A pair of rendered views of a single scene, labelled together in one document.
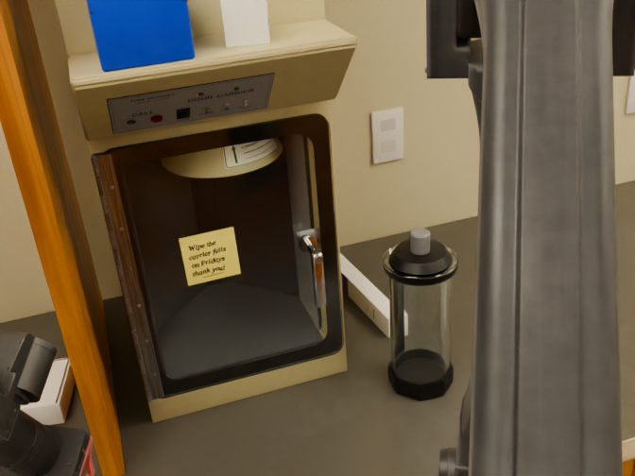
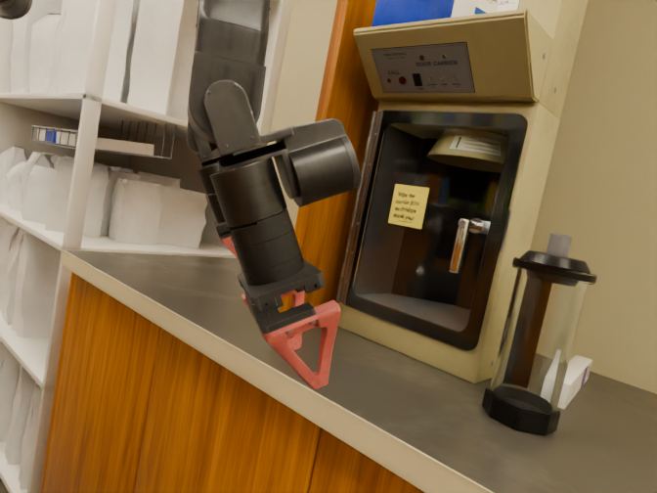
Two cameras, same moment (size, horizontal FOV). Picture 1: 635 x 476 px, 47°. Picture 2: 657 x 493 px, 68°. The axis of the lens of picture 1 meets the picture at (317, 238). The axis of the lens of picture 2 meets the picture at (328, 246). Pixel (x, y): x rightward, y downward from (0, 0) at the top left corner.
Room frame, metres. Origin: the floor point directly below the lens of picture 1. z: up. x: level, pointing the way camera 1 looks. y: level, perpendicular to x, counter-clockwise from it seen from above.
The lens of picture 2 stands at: (0.28, -0.55, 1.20)
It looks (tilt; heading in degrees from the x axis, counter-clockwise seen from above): 5 degrees down; 58
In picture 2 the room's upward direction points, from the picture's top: 11 degrees clockwise
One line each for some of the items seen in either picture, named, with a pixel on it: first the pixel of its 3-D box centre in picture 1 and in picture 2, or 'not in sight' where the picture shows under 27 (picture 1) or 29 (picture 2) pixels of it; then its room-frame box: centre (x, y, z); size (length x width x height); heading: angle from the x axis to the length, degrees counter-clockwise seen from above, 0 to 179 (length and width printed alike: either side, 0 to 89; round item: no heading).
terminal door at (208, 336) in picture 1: (235, 263); (421, 221); (0.90, 0.12, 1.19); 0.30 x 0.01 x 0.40; 106
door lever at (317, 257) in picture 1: (315, 272); (464, 245); (0.90, 0.01, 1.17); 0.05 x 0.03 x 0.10; 16
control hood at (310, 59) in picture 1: (216, 88); (439, 63); (0.85, 0.11, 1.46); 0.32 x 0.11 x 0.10; 106
